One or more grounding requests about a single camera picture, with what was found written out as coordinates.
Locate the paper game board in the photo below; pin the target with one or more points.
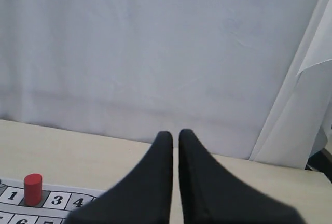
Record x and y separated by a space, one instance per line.
56 203

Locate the red cylinder game piece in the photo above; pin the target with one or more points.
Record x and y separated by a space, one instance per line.
33 192

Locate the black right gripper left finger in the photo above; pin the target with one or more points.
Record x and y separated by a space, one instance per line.
142 196

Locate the white backdrop curtain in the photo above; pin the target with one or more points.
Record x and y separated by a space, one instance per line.
252 78

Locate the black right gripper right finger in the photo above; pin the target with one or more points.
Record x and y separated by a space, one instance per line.
212 194

